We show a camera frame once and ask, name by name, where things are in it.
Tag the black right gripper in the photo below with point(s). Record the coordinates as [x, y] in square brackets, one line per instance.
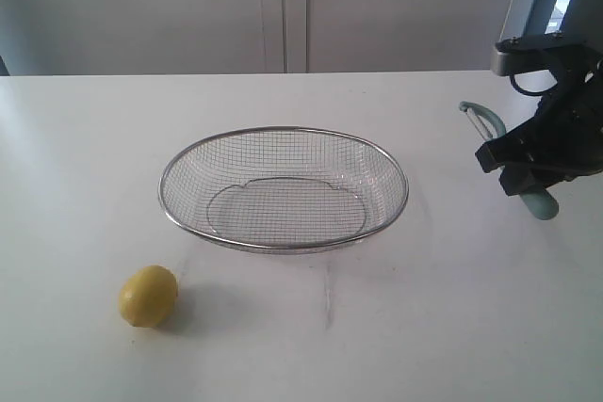
[564, 135]

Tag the white cabinet doors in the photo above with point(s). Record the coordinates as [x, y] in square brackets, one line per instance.
[51, 37]

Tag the yellow lemon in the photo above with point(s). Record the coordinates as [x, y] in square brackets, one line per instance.
[148, 297]

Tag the oval metal wire mesh basket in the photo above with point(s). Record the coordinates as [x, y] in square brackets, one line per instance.
[283, 190]

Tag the teal handled vegetable peeler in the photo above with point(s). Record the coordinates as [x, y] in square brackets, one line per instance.
[489, 125]

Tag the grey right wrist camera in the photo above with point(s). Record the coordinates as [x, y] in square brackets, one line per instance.
[555, 52]

